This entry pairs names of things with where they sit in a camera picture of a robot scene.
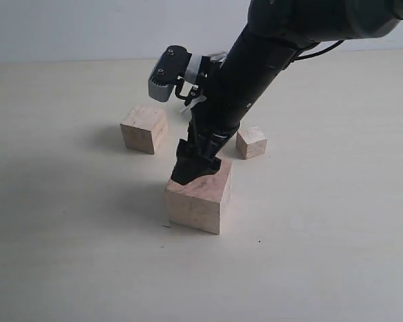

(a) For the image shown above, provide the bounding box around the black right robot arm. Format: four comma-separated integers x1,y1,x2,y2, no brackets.
171,1,403,185

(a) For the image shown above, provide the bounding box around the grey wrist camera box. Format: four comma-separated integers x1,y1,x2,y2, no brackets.
148,45,202,103

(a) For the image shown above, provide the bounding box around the second largest wooden cube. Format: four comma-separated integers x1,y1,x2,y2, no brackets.
120,105,168,155

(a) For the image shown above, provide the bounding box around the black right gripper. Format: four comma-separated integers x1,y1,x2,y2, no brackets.
171,55,255,185

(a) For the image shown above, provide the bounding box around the smallest wooden cube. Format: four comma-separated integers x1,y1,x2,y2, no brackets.
236,126,267,160

